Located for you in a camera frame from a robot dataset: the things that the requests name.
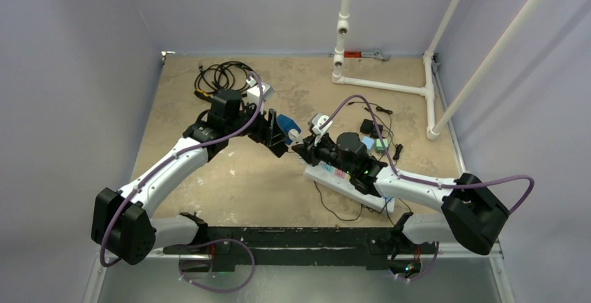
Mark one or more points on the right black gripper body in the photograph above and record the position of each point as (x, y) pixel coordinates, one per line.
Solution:
(315, 151)

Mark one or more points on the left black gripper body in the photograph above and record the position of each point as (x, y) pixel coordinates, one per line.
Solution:
(256, 130)

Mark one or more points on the blue wall socket box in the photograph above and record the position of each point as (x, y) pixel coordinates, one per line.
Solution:
(289, 127)

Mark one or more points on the white colourful power strip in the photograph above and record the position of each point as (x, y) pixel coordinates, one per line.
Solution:
(338, 181)

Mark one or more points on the blue plug adapter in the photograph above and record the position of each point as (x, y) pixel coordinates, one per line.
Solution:
(369, 143)

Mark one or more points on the green plug adapter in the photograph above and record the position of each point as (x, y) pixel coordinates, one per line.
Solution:
(382, 146)

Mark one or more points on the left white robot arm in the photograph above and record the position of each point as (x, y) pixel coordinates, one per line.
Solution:
(122, 222)

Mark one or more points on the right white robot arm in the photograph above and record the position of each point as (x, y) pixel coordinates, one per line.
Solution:
(465, 210)

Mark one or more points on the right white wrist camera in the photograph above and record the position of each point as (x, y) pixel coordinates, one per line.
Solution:
(319, 126)

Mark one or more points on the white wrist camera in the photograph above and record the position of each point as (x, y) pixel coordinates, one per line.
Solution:
(257, 91)
(319, 126)

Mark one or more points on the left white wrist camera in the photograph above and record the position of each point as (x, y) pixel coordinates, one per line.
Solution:
(257, 91)

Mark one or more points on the yellow handled screwdriver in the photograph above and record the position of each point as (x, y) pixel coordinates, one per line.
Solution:
(203, 95)

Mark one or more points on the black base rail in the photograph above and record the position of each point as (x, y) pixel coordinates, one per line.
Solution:
(372, 248)

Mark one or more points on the white PVC pipe frame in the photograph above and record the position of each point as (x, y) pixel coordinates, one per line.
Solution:
(428, 56)

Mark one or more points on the red handled adjustable wrench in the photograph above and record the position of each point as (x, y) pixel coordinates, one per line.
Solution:
(376, 54)

